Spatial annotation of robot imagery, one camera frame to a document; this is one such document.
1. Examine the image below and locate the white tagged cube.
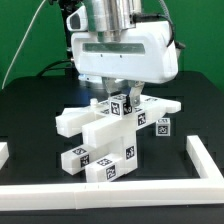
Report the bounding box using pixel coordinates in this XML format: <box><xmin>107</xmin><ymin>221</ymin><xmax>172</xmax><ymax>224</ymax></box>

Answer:
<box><xmin>156</xmin><ymin>118</ymin><xmax>171</xmax><ymax>136</ymax></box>
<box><xmin>109</xmin><ymin>94</ymin><xmax>133</xmax><ymax>117</ymax></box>

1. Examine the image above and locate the white part at left edge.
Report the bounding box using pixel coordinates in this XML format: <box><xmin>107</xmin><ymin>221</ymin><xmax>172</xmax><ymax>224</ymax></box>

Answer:
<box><xmin>0</xmin><ymin>142</ymin><xmax>9</xmax><ymax>169</ymax></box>

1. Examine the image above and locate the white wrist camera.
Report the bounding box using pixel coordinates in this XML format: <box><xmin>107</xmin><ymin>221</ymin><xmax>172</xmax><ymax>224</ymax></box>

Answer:
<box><xmin>66</xmin><ymin>5</ymin><xmax>88</xmax><ymax>32</ymax></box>

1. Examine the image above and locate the black cable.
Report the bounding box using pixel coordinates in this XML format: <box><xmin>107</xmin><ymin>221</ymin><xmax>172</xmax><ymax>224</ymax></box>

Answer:
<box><xmin>35</xmin><ymin>59</ymin><xmax>75</xmax><ymax>78</ymax></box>

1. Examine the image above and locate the white chair back frame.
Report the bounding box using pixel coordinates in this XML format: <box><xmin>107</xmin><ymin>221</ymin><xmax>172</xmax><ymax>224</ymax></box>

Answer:
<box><xmin>56</xmin><ymin>95</ymin><xmax>181</xmax><ymax>148</ymax></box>

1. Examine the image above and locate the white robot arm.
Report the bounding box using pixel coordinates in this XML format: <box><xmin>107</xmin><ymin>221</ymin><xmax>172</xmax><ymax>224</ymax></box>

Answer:
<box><xmin>67</xmin><ymin>0</ymin><xmax>178</xmax><ymax>106</ymax></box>

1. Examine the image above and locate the black camera stand pole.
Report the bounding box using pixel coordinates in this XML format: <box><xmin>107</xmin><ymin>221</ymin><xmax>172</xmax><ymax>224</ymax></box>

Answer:
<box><xmin>48</xmin><ymin>0</ymin><xmax>82</xmax><ymax>58</ymax></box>

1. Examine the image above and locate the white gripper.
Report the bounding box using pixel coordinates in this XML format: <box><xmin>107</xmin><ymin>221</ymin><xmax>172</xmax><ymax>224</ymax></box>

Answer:
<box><xmin>71</xmin><ymin>21</ymin><xmax>178</xmax><ymax>107</ymax></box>

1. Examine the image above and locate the white L-shaped border fence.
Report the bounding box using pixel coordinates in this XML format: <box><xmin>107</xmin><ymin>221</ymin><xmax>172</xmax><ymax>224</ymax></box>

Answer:
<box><xmin>0</xmin><ymin>135</ymin><xmax>224</xmax><ymax>211</ymax></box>

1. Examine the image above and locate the white cable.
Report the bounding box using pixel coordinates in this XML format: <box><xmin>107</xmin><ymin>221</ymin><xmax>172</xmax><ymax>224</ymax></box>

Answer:
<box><xmin>1</xmin><ymin>0</ymin><xmax>48</xmax><ymax>90</ymax></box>

